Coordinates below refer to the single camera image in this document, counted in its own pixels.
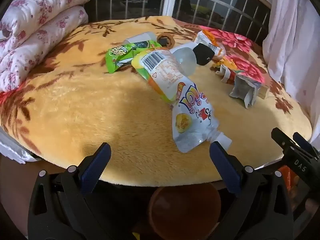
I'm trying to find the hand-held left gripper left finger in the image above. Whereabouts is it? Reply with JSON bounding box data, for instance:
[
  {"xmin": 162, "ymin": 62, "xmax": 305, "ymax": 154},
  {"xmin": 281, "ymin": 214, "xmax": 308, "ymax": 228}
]
[{"xmin": 28, "ymin": 142, "xmax": 118, "ymax": 240}]

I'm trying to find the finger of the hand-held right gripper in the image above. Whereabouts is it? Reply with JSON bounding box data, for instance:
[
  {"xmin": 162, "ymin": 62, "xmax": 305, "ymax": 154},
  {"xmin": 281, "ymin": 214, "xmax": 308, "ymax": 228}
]
[
  {"xmin": 292, "ymin": 132, "xmax": 320, "ymax": 158},
  {"xmin": 271, "ymin": 127, "xmax": 297, "ymax": 153}
]

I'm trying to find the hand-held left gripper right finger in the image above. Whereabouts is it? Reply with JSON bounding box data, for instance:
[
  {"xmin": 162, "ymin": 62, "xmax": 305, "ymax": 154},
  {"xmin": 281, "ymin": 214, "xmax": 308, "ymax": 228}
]
[{"xmin": 209, "ymin": 141, "xmax": 294, "ymax": 240}]

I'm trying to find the white spout drink pouch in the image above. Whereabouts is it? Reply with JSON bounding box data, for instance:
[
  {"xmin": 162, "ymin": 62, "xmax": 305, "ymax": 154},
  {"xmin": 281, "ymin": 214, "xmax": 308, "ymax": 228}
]
[{"xmin": 171, "ymin": 77, "xmax": 232, "ymax": 153}]

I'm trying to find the paper carton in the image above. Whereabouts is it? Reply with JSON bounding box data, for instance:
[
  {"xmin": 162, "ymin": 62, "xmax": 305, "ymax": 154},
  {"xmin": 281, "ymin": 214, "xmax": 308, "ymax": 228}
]
[{"xmin": 229, "ymin": 74, "xmax": 269, "ymax": 109}]

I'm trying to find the orange plastic bucket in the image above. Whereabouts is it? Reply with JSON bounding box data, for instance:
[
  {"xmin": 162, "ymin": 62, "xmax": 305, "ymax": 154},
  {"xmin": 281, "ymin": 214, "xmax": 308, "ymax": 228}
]
[{"xmin": 149, "ymin": 182, "xmax": 222, "ymax": 240}]

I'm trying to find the clear plastic bottle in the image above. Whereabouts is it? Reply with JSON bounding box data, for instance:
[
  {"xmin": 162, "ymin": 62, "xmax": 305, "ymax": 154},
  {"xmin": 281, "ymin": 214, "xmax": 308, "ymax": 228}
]
[{"xmin": 172, "ymin": 48, "xmax": 197, "ymax": 75}]

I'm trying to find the green snack packet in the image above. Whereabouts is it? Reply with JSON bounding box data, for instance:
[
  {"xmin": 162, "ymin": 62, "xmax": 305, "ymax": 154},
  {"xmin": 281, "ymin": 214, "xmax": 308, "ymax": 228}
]
[{"xmin": 105, "ymin": 41, "xmax": 163, "ymax": 74}]

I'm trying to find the orange plastic bag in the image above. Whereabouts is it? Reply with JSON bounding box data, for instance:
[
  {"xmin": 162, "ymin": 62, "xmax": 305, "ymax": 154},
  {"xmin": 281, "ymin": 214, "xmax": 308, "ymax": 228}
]
[{"xmin": 279, "ymin": 165, "xmax": 299, "ymax": 193}]

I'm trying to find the yellow floral plush blanket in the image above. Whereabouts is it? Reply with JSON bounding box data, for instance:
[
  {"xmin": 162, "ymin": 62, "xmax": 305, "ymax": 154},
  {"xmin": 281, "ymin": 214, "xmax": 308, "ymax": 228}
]
[{"xmin": 0, "ymin": 16, "xmax": 313, "ymax": 187}]

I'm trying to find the white curtain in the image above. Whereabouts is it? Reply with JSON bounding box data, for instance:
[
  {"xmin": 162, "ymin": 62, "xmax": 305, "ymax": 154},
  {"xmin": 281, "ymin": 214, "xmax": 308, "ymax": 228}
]
[{"xmin": 262, "ymin": 0, "xmax": 320, "ymax": 140}]

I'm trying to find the black cloth pouch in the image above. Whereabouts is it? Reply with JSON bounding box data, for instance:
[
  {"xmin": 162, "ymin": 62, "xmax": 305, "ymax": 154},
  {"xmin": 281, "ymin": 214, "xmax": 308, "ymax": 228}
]
[{"xmin": 194, "ymin": 43, "xmax": 215, "ymax": 66}]

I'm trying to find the orange white snack packet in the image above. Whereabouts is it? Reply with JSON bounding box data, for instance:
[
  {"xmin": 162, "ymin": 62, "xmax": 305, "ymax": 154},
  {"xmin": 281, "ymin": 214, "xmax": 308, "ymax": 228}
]
[{"xmin": 192, "ymin": 30, "xmax": 227, "ymax": 60}]

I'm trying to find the brown tape roll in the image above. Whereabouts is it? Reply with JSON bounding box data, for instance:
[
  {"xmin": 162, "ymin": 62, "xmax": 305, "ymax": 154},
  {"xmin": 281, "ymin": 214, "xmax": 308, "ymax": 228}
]
[{"xmin": 157, "ymin": 32, "xmax": 177, "ymax": 49}]

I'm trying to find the metal window grille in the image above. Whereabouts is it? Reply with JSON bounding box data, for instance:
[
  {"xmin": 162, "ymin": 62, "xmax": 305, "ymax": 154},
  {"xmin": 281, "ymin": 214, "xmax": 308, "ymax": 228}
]
[{"xmin": 92, "ymin": 0, "xmax": 272, "ymax": 46}]

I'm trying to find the white pink floral quilt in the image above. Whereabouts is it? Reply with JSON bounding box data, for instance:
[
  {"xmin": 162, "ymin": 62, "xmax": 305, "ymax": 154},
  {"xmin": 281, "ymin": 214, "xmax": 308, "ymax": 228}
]
[{"xmin": 0, "ymin": 0, "xmax": 94, "ymax": 92}]

